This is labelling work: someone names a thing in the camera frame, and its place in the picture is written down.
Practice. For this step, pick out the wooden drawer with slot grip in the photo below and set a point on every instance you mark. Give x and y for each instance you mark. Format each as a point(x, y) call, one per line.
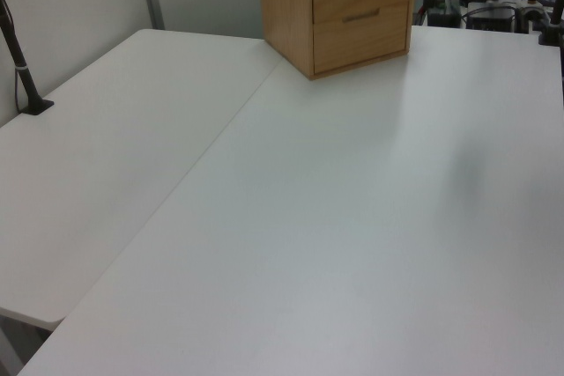
point(361, 46)

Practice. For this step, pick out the light wooden drawer cabinet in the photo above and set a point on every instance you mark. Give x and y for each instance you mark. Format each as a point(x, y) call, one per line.
point(286, 19)

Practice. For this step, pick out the black camera stand with base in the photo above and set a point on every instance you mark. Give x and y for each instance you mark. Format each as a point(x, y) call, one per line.
point(23, 74)

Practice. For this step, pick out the black clamp camera stand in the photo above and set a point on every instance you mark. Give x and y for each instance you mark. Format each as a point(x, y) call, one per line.
point(551, 32)

